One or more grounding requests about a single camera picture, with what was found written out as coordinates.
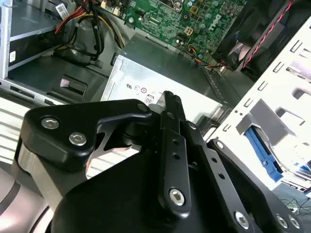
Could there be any hard disk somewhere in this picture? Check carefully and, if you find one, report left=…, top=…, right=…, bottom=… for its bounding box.
left=244, top=125, right=294, bottom=183

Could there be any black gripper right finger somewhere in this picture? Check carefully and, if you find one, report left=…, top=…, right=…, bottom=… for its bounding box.
left=174, top=96, right=304, bottom=233

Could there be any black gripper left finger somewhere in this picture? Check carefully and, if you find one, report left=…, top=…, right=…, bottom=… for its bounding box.
left=13, top=90, right=194, bottom=216

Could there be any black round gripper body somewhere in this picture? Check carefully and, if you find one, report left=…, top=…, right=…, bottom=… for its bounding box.
left=50, top=118, right=235, bottom=233

